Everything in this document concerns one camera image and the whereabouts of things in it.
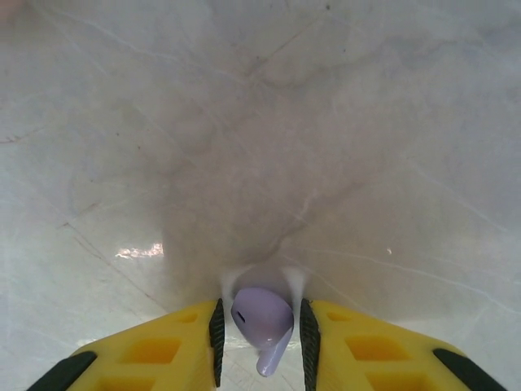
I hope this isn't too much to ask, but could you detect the purple wireless earbud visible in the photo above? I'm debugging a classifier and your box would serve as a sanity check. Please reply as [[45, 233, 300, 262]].
[[230, 286, 295, 378]]

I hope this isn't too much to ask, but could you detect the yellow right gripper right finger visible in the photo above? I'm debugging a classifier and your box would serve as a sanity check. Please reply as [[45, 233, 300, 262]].
[[299, 298, 506, 391]]

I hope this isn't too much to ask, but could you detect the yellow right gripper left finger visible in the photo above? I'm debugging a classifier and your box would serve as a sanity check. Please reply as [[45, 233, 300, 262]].
[[26, 298, 225, 391]]

